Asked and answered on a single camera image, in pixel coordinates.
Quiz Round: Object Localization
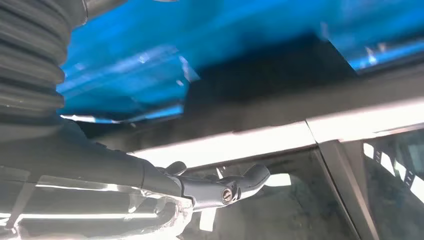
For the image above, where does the blue metal shelf rack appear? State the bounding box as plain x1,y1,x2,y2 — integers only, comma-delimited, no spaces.
54,0,424,125

